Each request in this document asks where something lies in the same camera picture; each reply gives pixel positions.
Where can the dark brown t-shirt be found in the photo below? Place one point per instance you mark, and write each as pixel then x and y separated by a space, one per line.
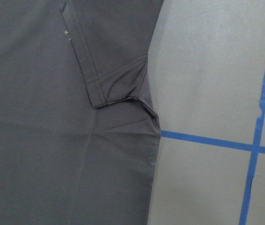
pixel 79 138

